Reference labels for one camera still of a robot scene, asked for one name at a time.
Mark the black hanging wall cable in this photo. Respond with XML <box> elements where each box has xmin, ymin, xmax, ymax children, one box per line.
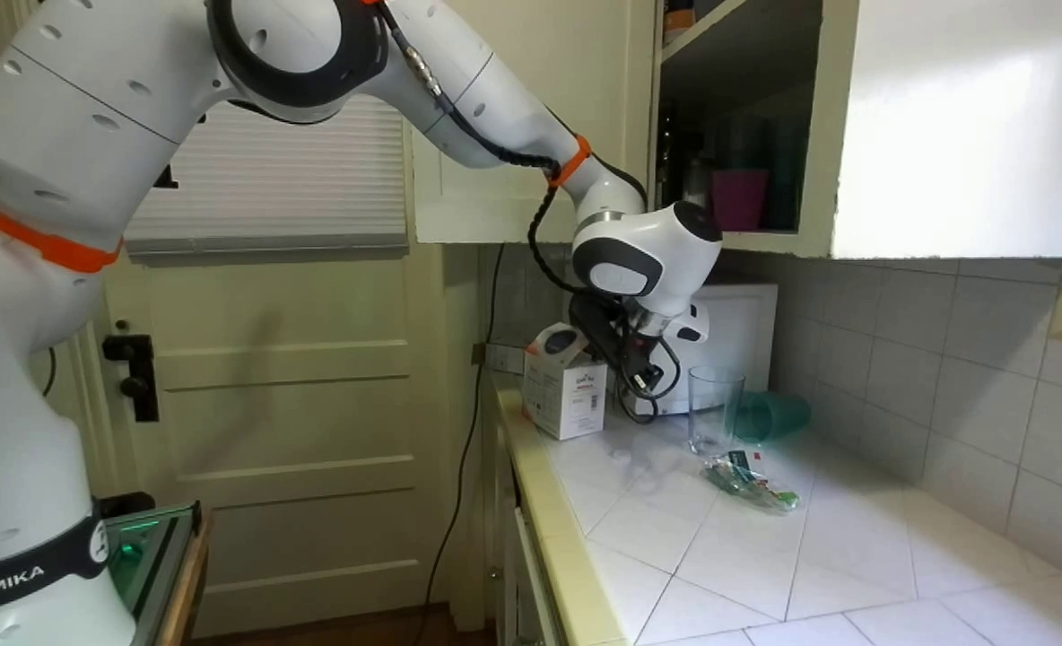
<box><xmin>416</xmin><ymin>243</ymin><xmax>507</xmax><ymax>607</ymax></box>

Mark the cream wall cabinet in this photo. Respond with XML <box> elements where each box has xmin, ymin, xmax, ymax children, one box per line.
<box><xmin>648</xmin><ymin>0</ymin><xmax>1062</xmax><ymax>261</ymax></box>

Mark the small white bottle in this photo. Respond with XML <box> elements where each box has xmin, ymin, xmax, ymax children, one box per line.
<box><xmin>680</xmin><ymin>157</ymin><xmax>711</xmax><ymax>209</ymax></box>

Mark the teal mesh scrubber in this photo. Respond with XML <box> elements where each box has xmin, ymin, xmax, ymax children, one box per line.
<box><xmin>722</xmin><ymin>385</ymin><xmax>814</xmax><ymax>445</ymax></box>

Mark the white door blind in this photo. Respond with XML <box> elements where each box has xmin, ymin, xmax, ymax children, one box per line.
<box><xmin>123</xmin><ymin>92</ymin><xmax>411</xmax><ymax>261</ymax></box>

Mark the cream base cabinet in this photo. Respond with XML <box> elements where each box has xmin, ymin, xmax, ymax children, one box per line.
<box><xmin>489</xmin><ymin>418</ymin><xmax>574</xmax><ymax>646</ymax></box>

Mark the orange jar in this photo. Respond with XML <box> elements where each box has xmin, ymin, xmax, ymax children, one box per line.
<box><xmin>661</xmin><ymin>0</ymin><xmax>704</xmax><ymax>38</ymax></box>

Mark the cream panelled door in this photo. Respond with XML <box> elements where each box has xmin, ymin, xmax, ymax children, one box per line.
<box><xmin>42</xmin><ymin>92</ymin><xmax>463</xmax><ymax>639</ymax></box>

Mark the black door lock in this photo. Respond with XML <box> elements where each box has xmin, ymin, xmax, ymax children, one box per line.
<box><xmin>101</xmin><ymin>331</ymin><xmax>166</xmax><ymax>428</ymax></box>

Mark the white wall outlet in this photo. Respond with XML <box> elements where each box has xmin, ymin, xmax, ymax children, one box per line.
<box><xmin>482</xmin><ymin>342</ymin><xmax>532</xmax><ymax>382</ymax></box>

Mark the white microwave oven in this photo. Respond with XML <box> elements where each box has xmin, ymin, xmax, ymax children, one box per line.
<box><xmin>661</xmin><ymin>280</ymin><xmax>783</xmax><ymax>419</ymax></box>

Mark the pink cup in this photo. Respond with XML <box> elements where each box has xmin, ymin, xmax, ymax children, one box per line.
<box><xmin>708</xmin><ymin>166</ymin><xmax>775</xmax><ymax>235</ymax></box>

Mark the clear drinking glass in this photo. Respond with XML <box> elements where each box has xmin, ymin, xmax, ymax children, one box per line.
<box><xmin>685</xmin><ymin>364</ymin><xmax>728</xmax><ymax>458</ymax></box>

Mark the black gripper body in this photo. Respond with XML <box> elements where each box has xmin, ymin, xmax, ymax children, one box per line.
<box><xmin>567</xmin><ymin>290</ymin><xmax>680</xmax><ymax>366</ymax></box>

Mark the white box with blue circle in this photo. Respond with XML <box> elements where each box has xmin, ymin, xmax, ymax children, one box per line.
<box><xmin>521</xmin><ymin>321</ymin><xmax>613</xmax><ymax>445</ymax></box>

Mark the green glass tray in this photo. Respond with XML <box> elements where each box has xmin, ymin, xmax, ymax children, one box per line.
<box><xmin>95</xmin><ymin>500</ymin><xmax>215</xmax><ymax>646</ymax></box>

